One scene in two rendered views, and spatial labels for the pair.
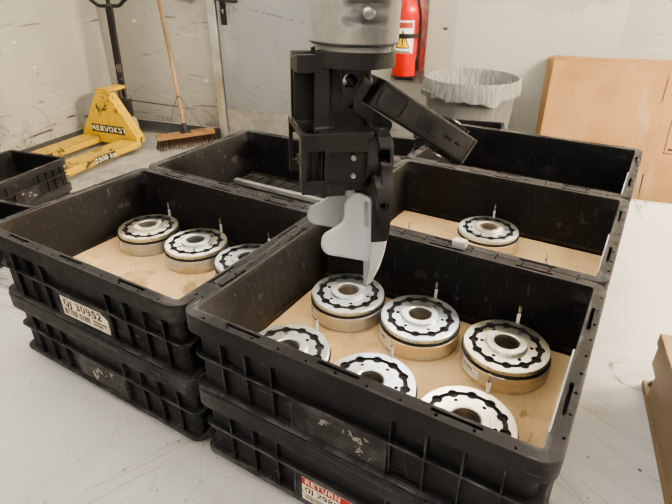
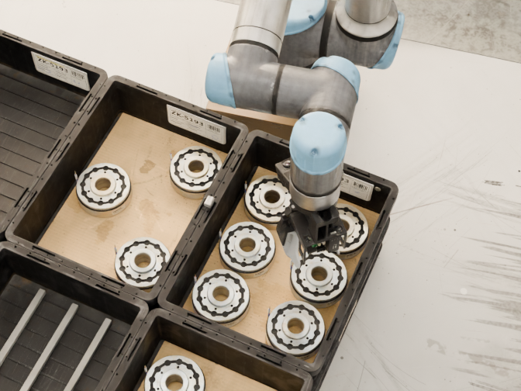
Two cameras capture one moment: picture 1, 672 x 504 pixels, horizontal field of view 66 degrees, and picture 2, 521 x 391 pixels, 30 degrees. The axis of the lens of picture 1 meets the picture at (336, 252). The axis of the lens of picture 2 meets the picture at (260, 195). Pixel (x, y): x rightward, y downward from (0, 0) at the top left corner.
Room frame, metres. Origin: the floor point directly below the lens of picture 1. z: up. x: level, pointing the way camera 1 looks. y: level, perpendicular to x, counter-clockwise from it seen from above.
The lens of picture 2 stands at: (0.65, 0.70, 2.44)
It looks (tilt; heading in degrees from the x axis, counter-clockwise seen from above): 60 degrees down; 261
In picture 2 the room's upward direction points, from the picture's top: 2 degrees clockwise
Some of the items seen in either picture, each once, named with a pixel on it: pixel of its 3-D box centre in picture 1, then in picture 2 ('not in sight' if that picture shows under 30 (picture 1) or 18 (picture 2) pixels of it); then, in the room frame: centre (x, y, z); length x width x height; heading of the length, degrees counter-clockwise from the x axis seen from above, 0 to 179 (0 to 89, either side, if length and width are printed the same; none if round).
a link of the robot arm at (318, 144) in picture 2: not in sight; (318, 152); (0.46, -0.02, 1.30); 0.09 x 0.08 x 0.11; 70
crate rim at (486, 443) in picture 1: (400, 306); (281, 245); (0.49, -0.07, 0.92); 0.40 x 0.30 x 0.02; 59
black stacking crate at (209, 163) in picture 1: (278, 192); (20, 384); (0.95, 0.11, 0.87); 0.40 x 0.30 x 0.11; 59
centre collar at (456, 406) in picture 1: (465, 419); (341, 226); (0.37, -0.13, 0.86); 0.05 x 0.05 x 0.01
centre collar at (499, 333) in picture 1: (506, 343); (271, 197); (0.49, -0.21, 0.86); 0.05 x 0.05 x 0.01
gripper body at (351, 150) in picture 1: (342, 121); (315, 216); (0.45, -0.01, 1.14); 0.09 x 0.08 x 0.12; 103
